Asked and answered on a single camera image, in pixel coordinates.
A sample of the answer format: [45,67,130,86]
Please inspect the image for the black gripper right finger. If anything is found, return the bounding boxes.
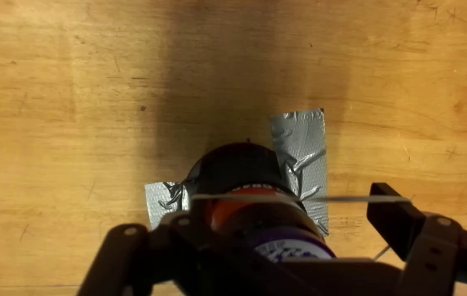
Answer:
[367,182,467,296]

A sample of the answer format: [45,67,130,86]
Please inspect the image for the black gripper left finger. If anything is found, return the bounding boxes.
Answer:
[76,210,230,296]

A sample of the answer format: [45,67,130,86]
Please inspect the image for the large grey duct tape strip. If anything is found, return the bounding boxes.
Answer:
[268,109,332,239]

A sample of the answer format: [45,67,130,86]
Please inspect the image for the dark jar with purple lid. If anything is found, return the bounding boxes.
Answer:
[183,142,337,267]

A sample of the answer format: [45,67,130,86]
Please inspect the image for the small grey duct tape piece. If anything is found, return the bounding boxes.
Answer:
[143,180,193,231]

